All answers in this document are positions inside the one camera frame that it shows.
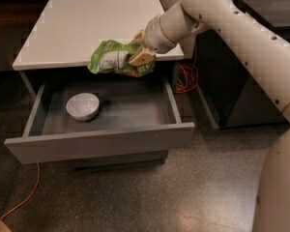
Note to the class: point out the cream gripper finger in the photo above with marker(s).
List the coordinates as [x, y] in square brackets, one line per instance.
[142, 56]
[138, 38]

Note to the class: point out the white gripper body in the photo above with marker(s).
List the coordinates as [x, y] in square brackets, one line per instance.
[155, 34]

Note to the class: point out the green rice chip bag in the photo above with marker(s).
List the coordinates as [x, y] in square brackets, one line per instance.
[113, 57]

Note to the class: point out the grey top drawer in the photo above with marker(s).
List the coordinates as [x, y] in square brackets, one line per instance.
[136, 115]

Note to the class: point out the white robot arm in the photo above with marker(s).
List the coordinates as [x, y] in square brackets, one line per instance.
[272, 205]

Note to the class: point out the grey drawer cabinet white top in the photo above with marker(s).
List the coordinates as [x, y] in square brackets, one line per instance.
[66, 34]

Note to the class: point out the grey ceramic bowl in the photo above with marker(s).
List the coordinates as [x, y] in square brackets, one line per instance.
[83, 107]

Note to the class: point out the dark grey trash cabinet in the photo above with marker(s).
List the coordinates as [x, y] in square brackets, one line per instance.
[245, 69]

